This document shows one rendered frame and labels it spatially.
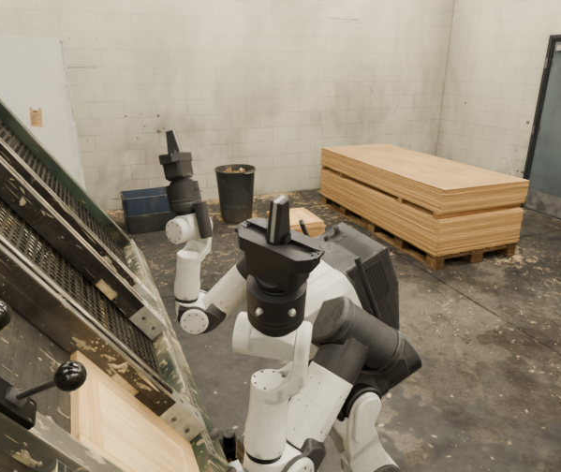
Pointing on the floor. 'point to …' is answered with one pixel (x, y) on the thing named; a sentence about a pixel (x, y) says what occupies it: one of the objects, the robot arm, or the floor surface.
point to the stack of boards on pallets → (424, 201)
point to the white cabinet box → (38, 93)
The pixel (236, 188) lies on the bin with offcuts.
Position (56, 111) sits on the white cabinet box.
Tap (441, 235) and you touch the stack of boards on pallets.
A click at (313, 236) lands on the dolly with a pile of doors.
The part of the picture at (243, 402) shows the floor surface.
